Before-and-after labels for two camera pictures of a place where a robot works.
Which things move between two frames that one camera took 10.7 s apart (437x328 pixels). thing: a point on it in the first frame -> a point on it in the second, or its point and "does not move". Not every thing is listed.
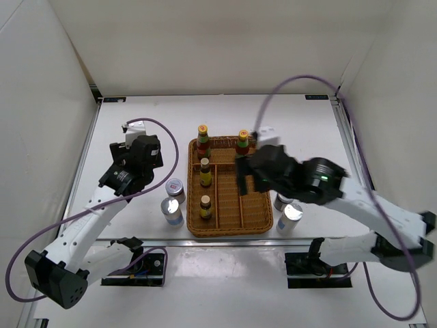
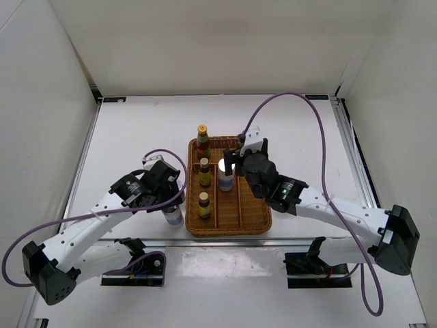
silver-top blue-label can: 172,212 does not move
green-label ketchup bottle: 203,143 does not move
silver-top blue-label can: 291,214 -> 225,182
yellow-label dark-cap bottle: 205,175 does not move
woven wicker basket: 214,205 does not move
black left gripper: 119,152 -> 171,193
